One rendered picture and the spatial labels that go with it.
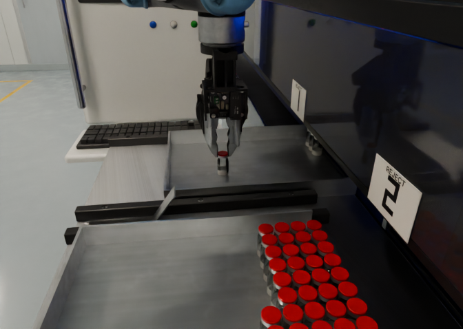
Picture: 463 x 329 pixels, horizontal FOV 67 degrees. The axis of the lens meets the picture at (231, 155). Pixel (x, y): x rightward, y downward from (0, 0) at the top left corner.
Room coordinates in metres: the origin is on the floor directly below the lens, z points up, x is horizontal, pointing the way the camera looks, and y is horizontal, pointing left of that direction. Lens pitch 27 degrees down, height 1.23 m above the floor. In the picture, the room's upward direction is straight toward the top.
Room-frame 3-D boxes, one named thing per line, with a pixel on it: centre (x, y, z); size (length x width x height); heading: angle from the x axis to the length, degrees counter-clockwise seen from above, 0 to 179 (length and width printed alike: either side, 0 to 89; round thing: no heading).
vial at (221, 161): (0.61, 0.02, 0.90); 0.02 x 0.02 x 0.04
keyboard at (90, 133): (0.97, 0.24, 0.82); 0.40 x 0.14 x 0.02; 97
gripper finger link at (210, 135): (0.59, 0.04, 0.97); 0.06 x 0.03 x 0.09; 7
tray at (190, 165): (0.64, -0.04, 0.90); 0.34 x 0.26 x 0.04; 97
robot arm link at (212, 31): (0.59, 0.01, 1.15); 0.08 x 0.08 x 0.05
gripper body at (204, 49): (0.59, 0.01, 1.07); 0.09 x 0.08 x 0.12; 7
